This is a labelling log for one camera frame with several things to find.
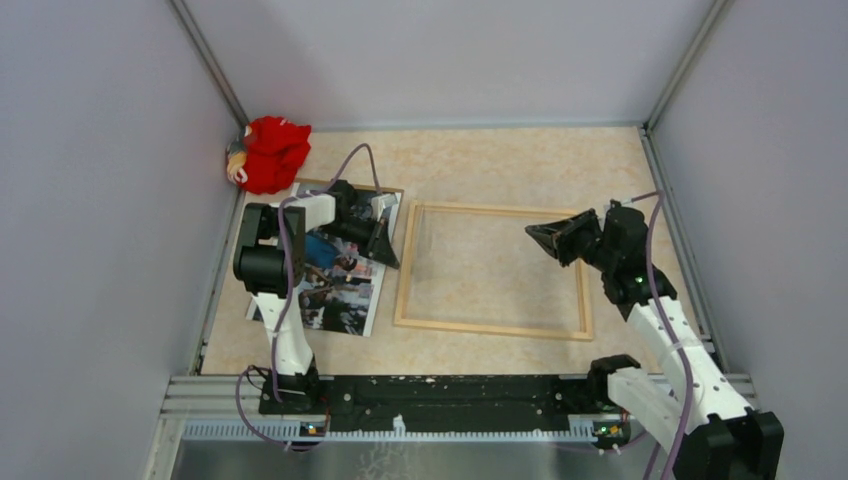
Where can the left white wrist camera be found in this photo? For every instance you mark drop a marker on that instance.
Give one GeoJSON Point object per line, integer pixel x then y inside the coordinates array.
{"type": "Point", "coordinates": [380, 202]}

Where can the red crumpled cloth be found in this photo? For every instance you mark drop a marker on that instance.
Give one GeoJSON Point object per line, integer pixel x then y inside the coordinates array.
{"type": "Point", "coordinates": [266, 155]}

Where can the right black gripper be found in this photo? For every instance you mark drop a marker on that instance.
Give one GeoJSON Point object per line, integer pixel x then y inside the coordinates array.
{"type": "Point", "coordinates": [557, 237]}

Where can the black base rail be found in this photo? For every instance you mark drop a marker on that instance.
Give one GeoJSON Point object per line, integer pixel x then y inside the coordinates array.
{"type": "Point", "coordinates": [446, 403]}

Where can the wooden picture frame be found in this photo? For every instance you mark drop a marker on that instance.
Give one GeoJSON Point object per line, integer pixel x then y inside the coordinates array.
{"type": "Point", "coordinates": [493, 272]}

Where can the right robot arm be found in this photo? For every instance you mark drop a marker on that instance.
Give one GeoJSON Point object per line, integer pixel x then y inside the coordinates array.
{"type": "Point", "coordinates": [706, 427]}

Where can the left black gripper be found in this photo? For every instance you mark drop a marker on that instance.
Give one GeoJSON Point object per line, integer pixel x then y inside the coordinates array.
{"type": "Point", "coordinates": [378, 243]}

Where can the printed photo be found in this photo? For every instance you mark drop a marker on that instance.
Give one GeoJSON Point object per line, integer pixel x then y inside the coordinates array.
{"type": "Point", "coordinates": [338, 272]}

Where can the transparent plastic sheet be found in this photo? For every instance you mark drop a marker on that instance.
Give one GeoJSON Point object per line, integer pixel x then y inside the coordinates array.
{"type": "Point", "coordinates": [493, 272]}

